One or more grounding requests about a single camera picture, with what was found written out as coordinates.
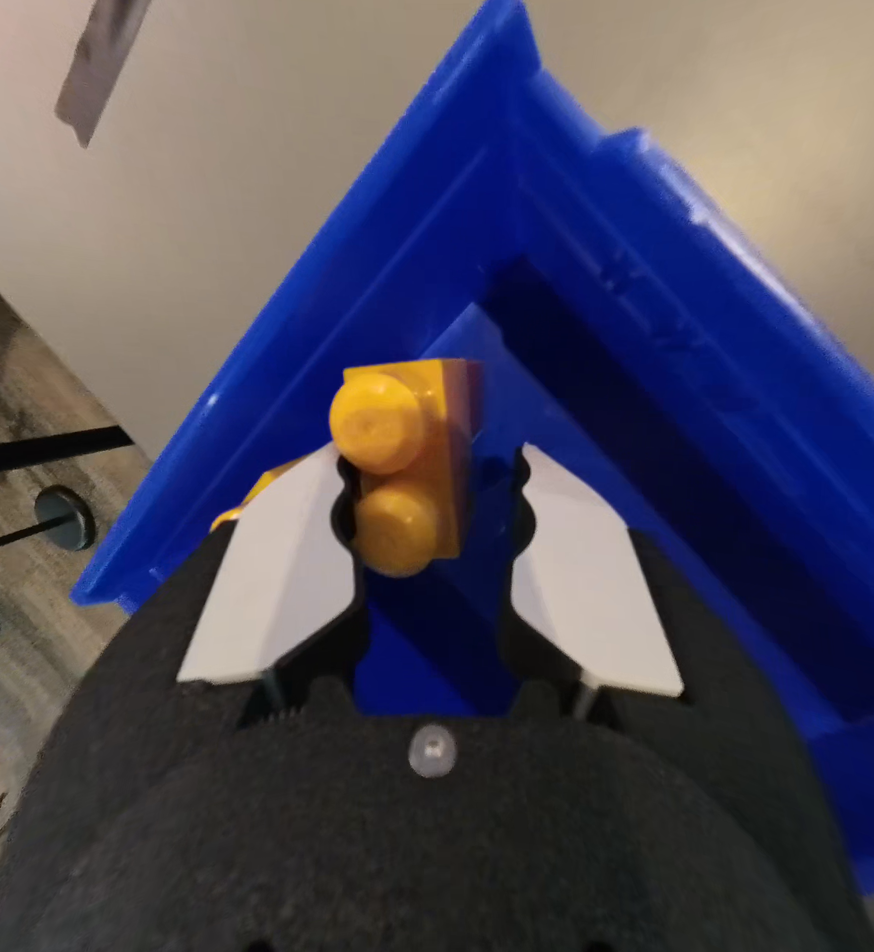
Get blue plastic bin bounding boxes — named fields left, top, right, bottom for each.
left=71, top=0, right=874, bottom=897

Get black round-footed stand base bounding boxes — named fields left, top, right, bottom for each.
left=0, top=424, right=136, bottom=641

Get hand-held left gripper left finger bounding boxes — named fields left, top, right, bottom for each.
left=177, top=445, right=367, bottom=685

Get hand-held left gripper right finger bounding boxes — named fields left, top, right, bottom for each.
left=500, top=442, right=685, bottom=700

